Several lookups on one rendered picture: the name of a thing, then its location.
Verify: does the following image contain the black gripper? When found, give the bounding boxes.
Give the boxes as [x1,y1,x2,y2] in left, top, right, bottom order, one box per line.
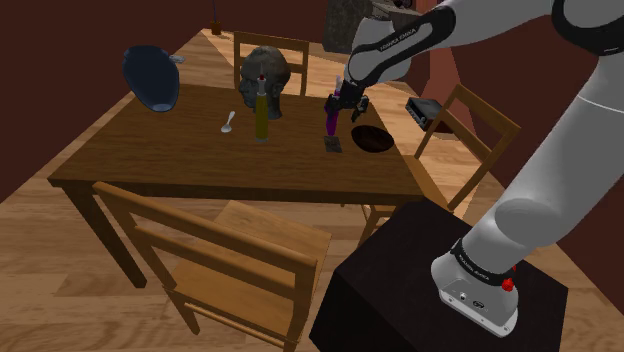
[325,79,370,124]

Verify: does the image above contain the purple bottle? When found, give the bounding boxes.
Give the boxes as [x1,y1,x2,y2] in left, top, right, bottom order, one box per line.
[323,75,344,138]

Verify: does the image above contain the dark brown bowl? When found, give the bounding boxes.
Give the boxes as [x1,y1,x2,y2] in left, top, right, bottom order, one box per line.
[350,125,395,154]

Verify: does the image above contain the grey stone head bust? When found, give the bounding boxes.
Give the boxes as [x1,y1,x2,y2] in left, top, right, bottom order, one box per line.
[238,45,292,121]

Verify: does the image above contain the black box appliance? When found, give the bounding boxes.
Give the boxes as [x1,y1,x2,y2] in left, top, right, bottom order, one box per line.
[405,96,449,132]

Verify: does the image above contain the grey stone block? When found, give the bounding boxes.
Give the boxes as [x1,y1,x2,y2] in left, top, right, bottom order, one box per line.
[322,0,375,55]

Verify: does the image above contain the olive green bottle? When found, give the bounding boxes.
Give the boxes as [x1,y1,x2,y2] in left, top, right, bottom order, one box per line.
[254,73,270,144]

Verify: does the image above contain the wooden chair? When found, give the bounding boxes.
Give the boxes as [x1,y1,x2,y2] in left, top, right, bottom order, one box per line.
[92,181,333,352]
[233,30,311,97]
[358,82,522,248]

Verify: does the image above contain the small brown pot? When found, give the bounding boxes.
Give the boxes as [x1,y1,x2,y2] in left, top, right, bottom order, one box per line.
[209,0,223,36]

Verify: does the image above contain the brown wooden table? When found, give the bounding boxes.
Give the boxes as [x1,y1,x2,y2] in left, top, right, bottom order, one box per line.
[47,83,424,289]

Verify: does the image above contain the dark robot stand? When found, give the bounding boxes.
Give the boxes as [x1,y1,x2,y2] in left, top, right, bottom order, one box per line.
[308,199,570,352]

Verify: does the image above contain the dark blue vase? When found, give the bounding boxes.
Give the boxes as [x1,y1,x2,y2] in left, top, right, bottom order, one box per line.
[121,45,181,114]

